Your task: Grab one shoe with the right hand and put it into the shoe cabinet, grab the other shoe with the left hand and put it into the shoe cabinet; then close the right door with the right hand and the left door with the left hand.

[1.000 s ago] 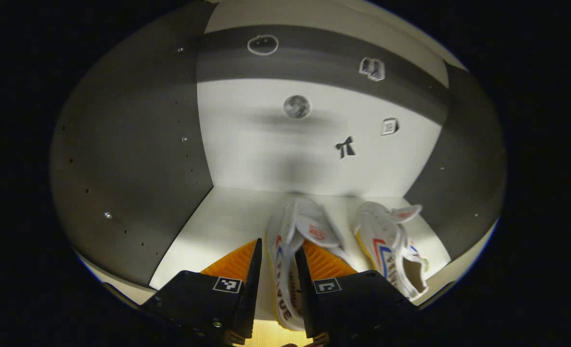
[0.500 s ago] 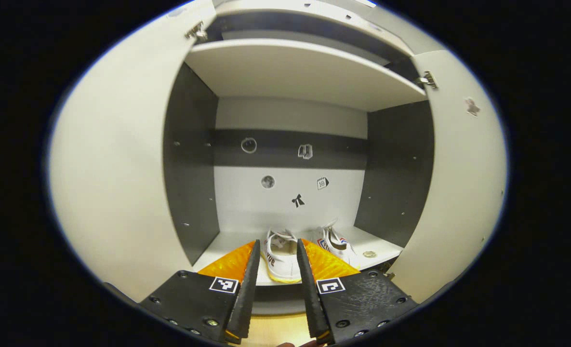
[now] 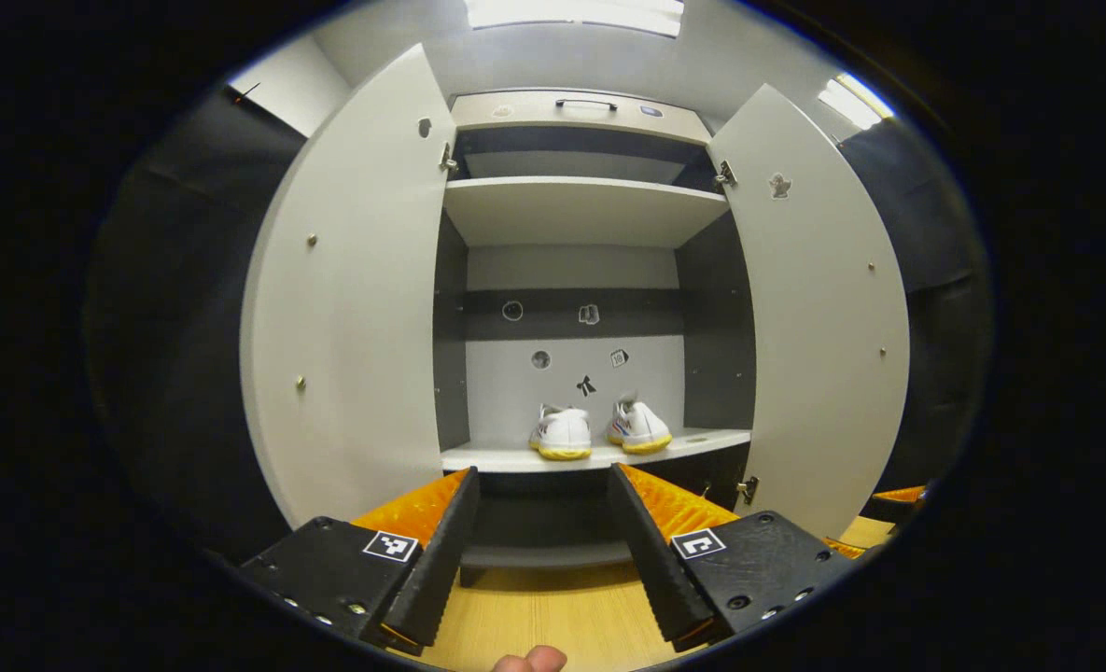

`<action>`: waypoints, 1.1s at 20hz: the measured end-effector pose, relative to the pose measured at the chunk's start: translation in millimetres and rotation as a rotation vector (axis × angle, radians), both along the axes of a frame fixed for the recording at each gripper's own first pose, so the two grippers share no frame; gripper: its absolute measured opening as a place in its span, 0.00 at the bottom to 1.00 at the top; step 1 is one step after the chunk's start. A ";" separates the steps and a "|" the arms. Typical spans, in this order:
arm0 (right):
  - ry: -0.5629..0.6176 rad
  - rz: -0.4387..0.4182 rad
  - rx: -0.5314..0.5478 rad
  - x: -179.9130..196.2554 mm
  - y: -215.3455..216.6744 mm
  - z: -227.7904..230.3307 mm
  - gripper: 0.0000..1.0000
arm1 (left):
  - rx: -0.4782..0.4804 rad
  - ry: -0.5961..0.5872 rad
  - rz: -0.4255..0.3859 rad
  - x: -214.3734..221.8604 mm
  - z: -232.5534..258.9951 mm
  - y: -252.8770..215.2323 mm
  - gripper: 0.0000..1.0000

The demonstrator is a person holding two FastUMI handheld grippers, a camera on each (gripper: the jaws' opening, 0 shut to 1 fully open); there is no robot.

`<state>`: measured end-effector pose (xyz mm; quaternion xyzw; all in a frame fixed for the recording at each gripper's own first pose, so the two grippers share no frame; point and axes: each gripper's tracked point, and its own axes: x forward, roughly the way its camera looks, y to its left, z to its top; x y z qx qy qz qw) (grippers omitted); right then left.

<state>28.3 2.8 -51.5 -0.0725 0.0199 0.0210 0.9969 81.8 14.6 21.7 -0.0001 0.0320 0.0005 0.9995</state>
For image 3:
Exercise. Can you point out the large ceiling light panel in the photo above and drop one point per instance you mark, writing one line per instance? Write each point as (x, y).
(571, 14)

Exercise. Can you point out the white cabinet door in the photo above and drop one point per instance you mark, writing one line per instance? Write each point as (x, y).
(814, 327)
(356, 308)

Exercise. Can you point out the white shoe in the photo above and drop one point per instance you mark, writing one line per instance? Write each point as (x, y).
(562, 431)
(641, 427)

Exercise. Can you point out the small ceiling light panel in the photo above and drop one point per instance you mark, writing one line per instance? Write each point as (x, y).
(851, 101)

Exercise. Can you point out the white shoe cabinet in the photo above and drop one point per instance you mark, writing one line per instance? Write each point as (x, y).
(515, 392)

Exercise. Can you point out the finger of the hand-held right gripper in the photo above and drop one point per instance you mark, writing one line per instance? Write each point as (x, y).
(846, 548)
(893, 509)

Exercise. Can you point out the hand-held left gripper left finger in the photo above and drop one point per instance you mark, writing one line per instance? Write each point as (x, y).
(440, 560)

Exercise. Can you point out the black backdrop cloth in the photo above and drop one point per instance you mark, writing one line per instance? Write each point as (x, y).
(944, 280)
(179, 327)

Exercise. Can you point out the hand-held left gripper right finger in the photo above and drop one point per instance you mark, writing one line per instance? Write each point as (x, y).
(655, 560)

